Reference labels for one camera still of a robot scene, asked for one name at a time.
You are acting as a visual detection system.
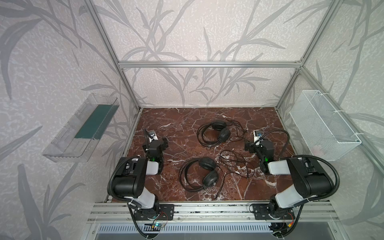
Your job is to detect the black headphones with cable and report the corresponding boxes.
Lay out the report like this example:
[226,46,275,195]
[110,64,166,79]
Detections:
[196,119,247,148]
[179,150,256,200]

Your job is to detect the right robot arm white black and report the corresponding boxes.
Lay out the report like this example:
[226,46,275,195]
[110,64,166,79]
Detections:
[245,140,341,220]

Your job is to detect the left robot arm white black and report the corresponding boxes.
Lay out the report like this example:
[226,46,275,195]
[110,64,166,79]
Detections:
[107,137,169,219]

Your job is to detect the green mat in bin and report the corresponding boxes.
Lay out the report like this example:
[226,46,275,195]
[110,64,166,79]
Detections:
[75,105,119,140]

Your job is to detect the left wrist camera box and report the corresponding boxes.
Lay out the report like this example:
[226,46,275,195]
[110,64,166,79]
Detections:
[145,129,158,142]

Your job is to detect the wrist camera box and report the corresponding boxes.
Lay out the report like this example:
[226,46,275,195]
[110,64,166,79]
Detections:
[253,130,263,143]
[145,129,158,142]

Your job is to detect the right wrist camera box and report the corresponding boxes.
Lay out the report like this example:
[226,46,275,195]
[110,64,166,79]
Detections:
[253,130,263,143]

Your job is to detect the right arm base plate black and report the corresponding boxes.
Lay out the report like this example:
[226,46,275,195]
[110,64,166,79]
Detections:
[249,203,296,220]

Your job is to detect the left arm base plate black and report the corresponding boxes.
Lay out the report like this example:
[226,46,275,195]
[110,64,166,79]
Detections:
[134,204,175,221]

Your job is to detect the white wire mesh basket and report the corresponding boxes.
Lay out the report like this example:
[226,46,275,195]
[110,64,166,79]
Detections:
[290,90,362,162]

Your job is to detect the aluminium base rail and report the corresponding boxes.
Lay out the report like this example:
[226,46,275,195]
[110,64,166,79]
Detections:
[87,201,340,224]

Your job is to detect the clear plastic wall bin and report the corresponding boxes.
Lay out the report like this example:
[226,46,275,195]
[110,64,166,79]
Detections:
[43,94,120,163]

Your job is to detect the aluminium frame crossbar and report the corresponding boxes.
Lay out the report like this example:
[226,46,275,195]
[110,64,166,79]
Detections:
[118,61,302,69]

